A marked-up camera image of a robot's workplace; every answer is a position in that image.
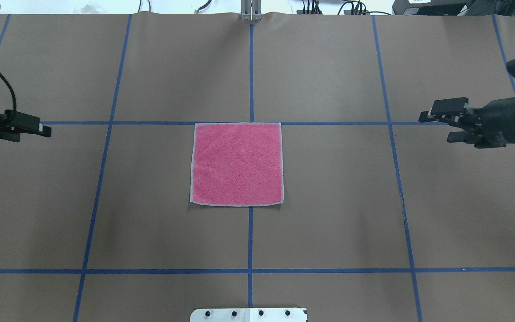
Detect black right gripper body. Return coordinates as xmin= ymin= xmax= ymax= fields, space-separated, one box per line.
xmin=464 ymin=97 xmax=515 ymax=148

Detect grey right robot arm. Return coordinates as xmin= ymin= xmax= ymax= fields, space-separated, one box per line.
xmin=418 ymin=97 xmax=515 ymax=149

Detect pink towel with grey hem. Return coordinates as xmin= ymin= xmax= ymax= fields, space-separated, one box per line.
xmin=190 ymin=122 xmax=284 ymax=207

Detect black equipment box on bench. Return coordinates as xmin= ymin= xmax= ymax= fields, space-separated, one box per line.
xmin=392 ymin=0 xmax=515 ymax=17

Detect black cables behind table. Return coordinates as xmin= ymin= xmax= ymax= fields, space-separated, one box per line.
xmin=296 ymin=0 xmax=393 ymax=16

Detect aluminium camera mast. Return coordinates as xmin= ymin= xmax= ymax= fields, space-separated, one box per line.
xmin=241 ymin=0 xmax=263 ymax=22

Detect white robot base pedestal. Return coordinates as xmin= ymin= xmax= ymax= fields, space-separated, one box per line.
xmin=190 ymin=307 xmax=308 ymax=322

